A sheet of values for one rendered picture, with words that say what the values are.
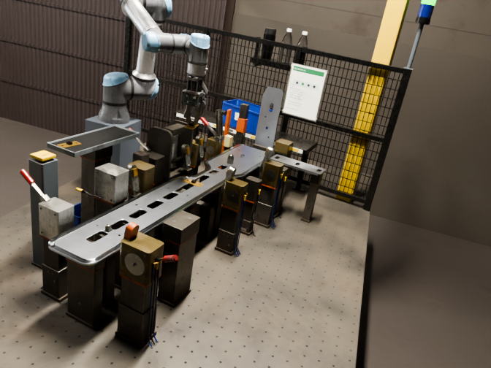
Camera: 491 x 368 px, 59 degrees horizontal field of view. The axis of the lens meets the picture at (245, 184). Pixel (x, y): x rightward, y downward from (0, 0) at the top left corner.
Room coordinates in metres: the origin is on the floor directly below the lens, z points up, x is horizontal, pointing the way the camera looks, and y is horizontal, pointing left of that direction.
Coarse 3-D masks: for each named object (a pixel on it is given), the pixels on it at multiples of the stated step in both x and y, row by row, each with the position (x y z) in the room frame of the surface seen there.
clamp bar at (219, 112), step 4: (216, 112) 2.21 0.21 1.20; (220, 112) 2.21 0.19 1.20; (224, 112) 2.20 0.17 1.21; (216, 116) 2.21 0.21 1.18; (220, 116) 2.21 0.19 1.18; (216, 120) 2.21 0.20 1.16; (220, 120) 2.21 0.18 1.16; (216, 124) 2.21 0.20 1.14; (220, 124) 2.21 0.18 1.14; (216, 128) 2.21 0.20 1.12; (220, 128) 2.20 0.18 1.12; (216, 132) 2.20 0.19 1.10; (220, 132) 2.20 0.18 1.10; (216, 136) 2.20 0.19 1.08; (220, 136) 2.20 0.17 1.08; (220, 140) 2.20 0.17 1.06
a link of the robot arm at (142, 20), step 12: (120, 0) 1.98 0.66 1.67; (132, 0) 1.96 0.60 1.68; (132, 12) 1.89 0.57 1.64; (144, 12) 1.88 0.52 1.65; (144, 24) 1.80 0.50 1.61; (144, 36) 1.72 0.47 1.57; (156, 36) 1.72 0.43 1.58; (168, 36) 1.75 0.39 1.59; (144, 48) 1.72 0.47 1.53; (156, 48) 1.72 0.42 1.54; (168, 48) 1.74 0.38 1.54
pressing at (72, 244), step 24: (240, 144) 2.36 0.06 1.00; (216, 168) 1.95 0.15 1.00; (240, 168) 2.00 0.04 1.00; (144, 192) 1.56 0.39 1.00; (168, 192) 1.60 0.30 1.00; (192, 192) 1.64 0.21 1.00; (96, 216) 1.31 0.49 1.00; (120, 216) 1.34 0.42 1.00; (144, 216) 1.37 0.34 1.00; (168, 216) 1.41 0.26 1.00; (72, 240) 1.15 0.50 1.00; (120, 240) 1.19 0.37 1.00
